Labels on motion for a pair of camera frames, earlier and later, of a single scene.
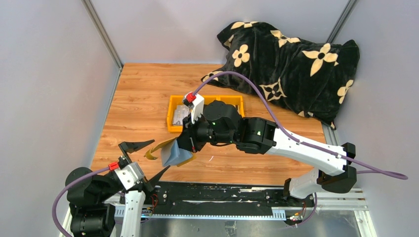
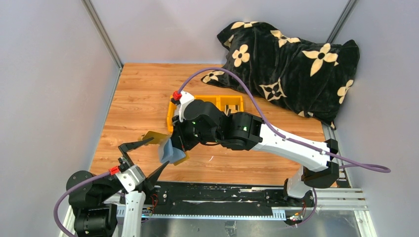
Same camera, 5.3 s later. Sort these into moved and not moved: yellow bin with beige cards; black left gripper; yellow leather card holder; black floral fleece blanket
Moved: yellow leather card holder
Not moved: black floral fleece blanket; black left gripper; yellow bin with beige cards
